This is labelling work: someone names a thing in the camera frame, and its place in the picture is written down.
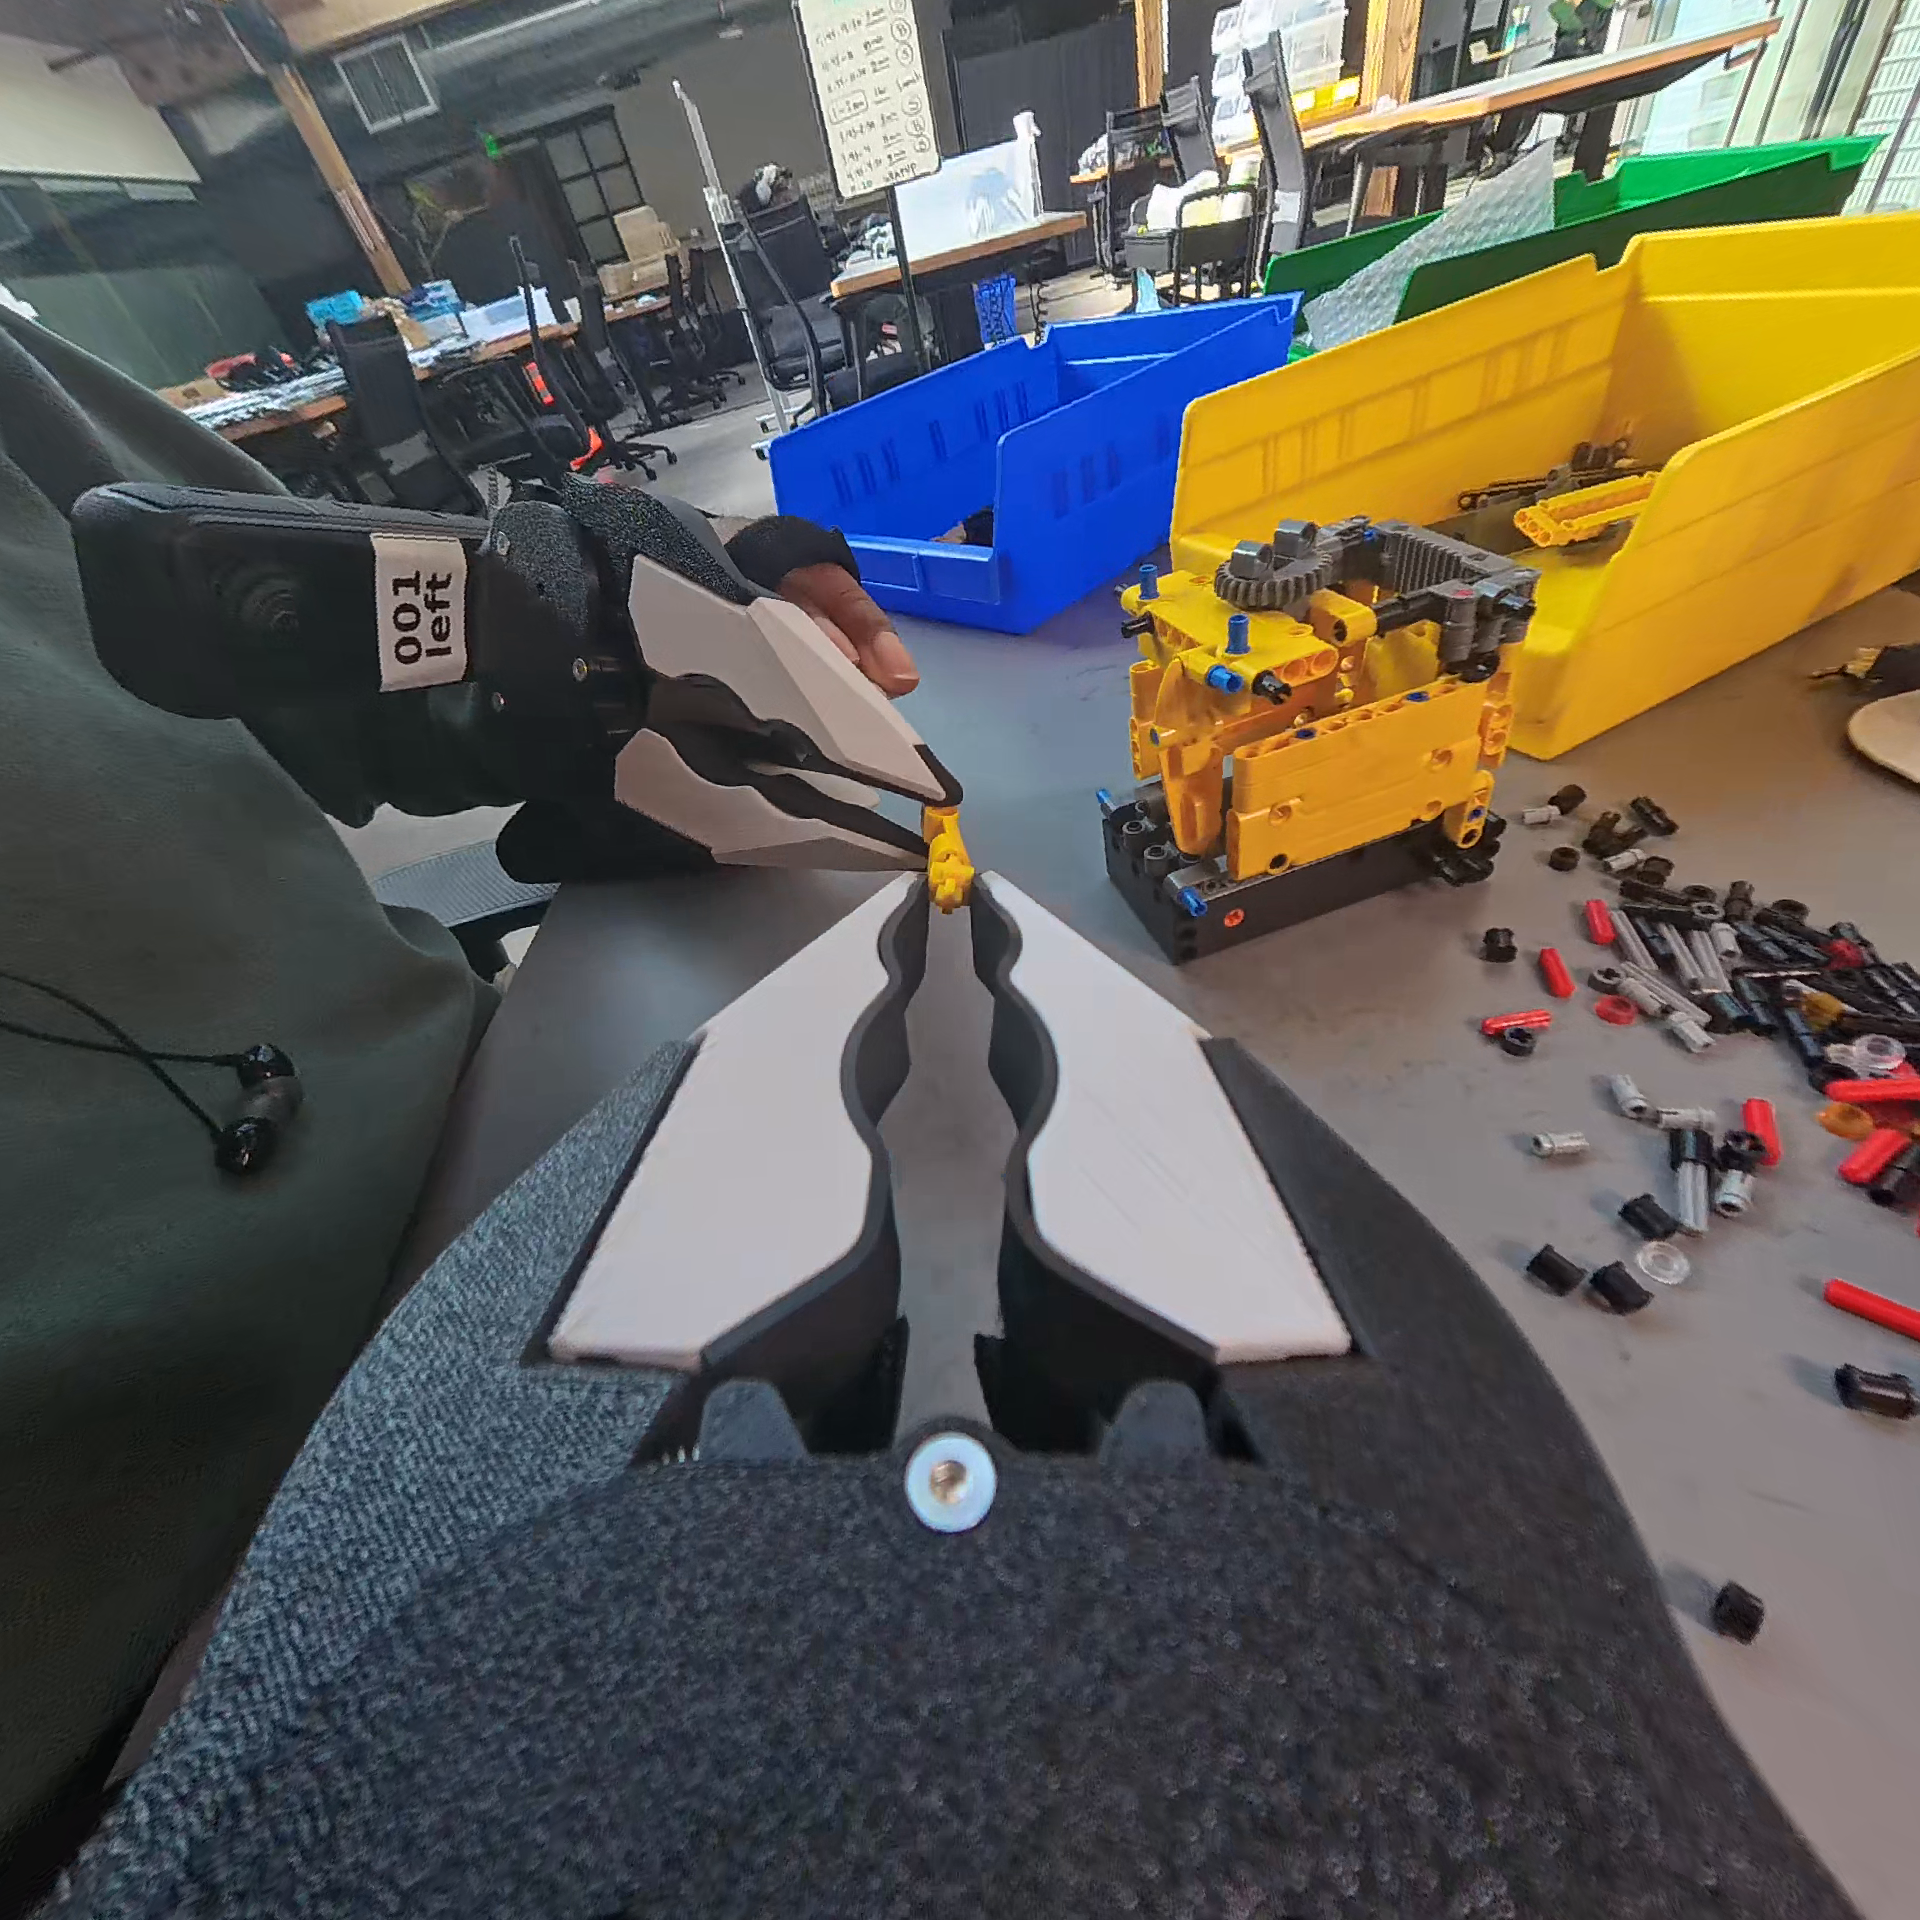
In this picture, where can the yellow plastic storage bin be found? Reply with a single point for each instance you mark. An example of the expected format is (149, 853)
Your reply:
(1724, 375)

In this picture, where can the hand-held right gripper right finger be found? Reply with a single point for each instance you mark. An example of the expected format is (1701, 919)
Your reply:
(1170, 1201)

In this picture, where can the cluttered wooden office desk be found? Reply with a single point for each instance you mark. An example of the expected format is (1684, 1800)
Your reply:
(301, 398)

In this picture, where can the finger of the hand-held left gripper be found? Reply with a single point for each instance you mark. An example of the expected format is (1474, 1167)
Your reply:
(780, 674)
(704, 819)

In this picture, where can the yellow thin lego liftarm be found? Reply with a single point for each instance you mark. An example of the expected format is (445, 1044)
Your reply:
(945, 863)

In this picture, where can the wooden desk with equipment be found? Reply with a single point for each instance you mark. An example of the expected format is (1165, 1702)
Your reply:
(961, 248)

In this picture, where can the white wooden book stand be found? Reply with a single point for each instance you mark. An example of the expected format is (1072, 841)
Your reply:
(1891, 742)

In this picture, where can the clear bubble wrap sheet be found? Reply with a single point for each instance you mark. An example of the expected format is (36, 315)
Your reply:
(1441, 255)

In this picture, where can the blue plastic storage bin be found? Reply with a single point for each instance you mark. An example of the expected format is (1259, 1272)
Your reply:
(931, 480)

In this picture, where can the pile of small lego pins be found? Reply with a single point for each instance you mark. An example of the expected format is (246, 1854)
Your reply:
(1771, 991)

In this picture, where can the black mesh office chair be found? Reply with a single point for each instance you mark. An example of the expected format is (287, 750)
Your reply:
(1290, 135)

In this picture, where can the green plastic storage bin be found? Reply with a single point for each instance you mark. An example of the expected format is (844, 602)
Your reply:
(1694, 195)

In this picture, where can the black lego pin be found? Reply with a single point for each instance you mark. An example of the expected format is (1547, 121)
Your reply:
(1737, 1612)

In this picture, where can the yellow black lego model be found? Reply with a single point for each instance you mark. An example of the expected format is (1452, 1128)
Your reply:
(1320, 780)

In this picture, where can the person's left hand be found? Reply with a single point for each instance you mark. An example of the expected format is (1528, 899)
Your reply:
(862, 631)

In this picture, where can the whiteboard sign on stand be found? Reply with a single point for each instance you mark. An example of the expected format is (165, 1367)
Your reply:
(871, 90)

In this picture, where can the heap of mixed lego beams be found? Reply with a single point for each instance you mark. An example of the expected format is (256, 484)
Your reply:
(1574, 503)

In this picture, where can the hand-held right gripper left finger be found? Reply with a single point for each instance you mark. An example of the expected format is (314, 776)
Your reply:
(720, 1201)

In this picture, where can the person's green sweatshirt torso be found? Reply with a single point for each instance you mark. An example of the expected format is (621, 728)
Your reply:
(151, 1050)

